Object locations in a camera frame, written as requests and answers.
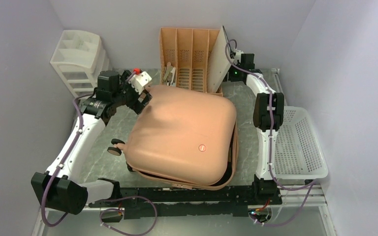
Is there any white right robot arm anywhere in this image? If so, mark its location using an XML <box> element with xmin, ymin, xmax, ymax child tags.
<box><xmin>225</xmin><ymin>39</ymin><xmax>284</xmax><ymax>189</ymax></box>

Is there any white plastic drawer organizer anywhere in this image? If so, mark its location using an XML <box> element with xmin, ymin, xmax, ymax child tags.
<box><xmin>50</xmin><ymin>30</ymin><xmax>113</xmax><ymax>97</ymax></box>

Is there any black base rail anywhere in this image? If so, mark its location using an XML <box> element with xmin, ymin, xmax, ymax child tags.
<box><xmin>89</xmin><ymin>185</ymin><xmax>283</xmax><ymax>219</ymax></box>

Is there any white plastic mesh basket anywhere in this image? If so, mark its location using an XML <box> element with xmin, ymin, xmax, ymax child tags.
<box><xmin>272</xmin><ymin>106</ymin><xmax>328</xmax><ymax>180</ymax></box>

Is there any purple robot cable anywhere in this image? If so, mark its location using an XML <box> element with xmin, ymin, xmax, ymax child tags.
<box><xmin>39</xmin><ymin>97</ymin><xmax>158</xmax><ymax>236</ymax></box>

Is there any black suitcase wheel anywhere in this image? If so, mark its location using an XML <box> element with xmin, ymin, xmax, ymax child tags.
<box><xmin>107</xmin><ymin>139</ymin><xmax>126</xmax><ymax>156</ymax></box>

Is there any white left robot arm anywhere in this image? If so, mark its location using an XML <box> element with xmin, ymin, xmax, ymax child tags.
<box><xmin>31</xmin><ymin>69</ymin><xmax>152</xmax><ymax>215</ymax></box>

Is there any pink hard-shell suitcase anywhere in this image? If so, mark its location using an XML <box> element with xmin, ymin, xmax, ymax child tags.
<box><xmin>122</xmin><ymin>85</ymin><xmax>238</xmax><ymax>190</ymax></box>

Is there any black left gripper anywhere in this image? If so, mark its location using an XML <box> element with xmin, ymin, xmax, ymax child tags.
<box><xmin>112</xmin><ymin>70</ymin><xmax>152</xmax><ymax>114</ymax></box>

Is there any white flat board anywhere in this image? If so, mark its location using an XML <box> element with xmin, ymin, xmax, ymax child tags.
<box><xmin>206</xmin><ymin>25</ymin><xmax>234</xmax><ymax>93</ymax></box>

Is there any orange plastic file rack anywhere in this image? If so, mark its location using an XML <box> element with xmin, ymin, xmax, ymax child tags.
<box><xmin>159</xmin><ymin>28</ymin><xmax>223</xmax><ymax>97</ymax></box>

